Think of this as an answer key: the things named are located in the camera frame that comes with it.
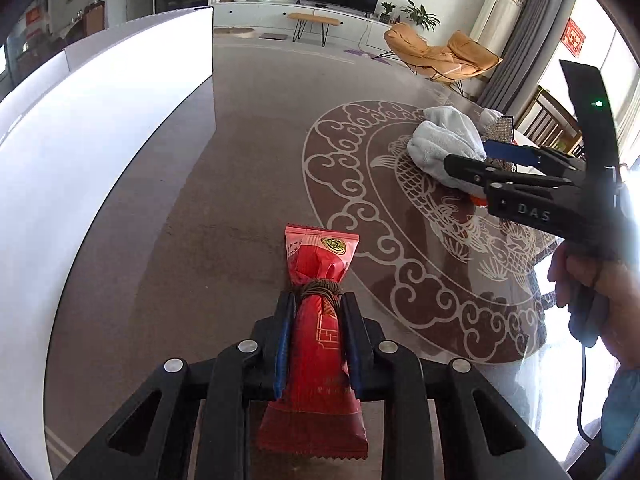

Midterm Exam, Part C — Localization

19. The grey curtain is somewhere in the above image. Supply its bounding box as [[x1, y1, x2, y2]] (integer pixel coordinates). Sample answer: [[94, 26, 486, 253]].
[[476, 0, 576, 116]]

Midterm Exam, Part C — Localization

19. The green potted plant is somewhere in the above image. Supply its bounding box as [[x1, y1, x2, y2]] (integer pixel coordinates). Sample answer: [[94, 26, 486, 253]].
[[400, 0, 440, 32]]

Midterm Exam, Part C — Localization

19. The red snack packet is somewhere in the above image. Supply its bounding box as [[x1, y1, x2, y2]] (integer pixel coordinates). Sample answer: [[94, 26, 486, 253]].
[[257, 224, 369, 460]]

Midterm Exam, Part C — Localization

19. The orange lounge chair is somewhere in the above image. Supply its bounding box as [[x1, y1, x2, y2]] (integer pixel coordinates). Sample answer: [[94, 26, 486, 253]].
[[384, 23, 502, 84]]

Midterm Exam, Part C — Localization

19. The white storage bin wall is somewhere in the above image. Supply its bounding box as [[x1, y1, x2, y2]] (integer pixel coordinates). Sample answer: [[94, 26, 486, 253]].
[[1, 6, 214, 479]]

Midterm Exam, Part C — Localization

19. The white standing air conditioner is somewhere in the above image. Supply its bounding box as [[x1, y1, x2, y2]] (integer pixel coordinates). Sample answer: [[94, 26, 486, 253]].
[[470, 0, 526, 56]]

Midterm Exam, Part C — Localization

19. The white tv cabinet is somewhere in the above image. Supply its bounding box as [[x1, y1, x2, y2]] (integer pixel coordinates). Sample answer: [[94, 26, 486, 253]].
[[214, 1, 390, 49]]

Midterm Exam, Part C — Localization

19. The wooden dining chair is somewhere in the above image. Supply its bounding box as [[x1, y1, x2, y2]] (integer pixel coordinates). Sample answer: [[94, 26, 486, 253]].
[[515, 86, 585, 160]]

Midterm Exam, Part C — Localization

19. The person's right hand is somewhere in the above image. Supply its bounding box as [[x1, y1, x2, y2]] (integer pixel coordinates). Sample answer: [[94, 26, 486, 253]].
[[548, 242, 640, 370]]

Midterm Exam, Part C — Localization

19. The white knit glove orange cuff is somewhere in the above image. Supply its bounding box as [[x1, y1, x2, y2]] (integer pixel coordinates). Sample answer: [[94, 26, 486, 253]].
[[407, 105, 487, 206]]

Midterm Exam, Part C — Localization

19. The small wooden bench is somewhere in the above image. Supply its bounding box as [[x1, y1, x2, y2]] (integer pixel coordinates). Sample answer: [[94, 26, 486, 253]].
[[286, 12, 342, 47]]

